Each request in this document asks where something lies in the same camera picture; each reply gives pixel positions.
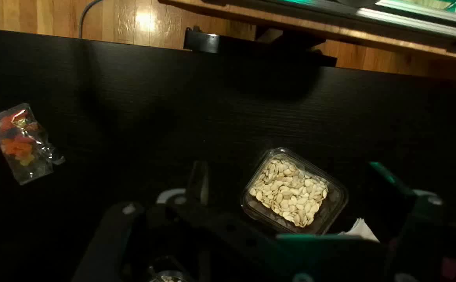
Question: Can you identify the clear bag of colourful candy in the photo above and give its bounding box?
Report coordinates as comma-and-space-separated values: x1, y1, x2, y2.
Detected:
0, 101, 66, 186

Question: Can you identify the clear container of nuts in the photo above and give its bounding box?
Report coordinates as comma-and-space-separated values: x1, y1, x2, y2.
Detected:
240, 147, 350, 236

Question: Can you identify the wooden shelf board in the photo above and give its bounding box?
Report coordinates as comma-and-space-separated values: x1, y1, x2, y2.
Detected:
158, 0, 456, 62

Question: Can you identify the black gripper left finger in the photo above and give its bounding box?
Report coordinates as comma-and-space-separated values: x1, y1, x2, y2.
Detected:
71, 159, 213, 282

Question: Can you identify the grey cable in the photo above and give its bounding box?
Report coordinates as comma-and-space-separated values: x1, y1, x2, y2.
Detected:
77, 0, 104, 38

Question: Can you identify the white paper napkin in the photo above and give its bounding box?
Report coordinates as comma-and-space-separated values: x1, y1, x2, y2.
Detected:
340, 215, 381, 242

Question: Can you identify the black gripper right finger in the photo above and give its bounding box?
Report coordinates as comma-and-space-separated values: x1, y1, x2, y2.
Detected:
367, 159, 456, 282

